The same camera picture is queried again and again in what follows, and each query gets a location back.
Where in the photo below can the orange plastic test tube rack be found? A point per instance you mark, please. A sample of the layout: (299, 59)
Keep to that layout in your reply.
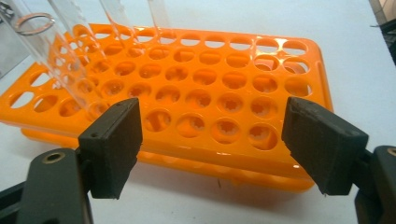
(214, 85)

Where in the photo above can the clear glass test tube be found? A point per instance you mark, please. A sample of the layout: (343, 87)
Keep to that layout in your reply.
(46, 53)
(116, 15)
(71, 15)
(158, 12)

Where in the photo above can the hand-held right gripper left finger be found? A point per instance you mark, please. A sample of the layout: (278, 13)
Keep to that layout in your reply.
(109, 149)

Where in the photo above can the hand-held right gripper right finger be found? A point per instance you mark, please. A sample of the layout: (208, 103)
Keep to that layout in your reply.
(327, 149)

